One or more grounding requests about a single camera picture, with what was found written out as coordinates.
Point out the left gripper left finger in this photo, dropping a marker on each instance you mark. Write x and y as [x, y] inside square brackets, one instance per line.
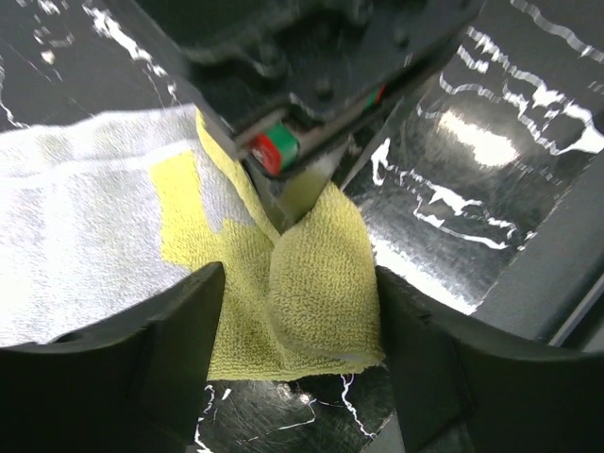
[134, 382]

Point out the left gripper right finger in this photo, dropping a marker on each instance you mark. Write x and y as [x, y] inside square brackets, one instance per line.
[461, 385]

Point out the grey yellow frog towel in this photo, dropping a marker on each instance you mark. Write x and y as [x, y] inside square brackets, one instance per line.
[102, 214]

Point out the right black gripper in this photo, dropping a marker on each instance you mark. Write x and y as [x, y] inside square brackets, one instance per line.
[279, 82]

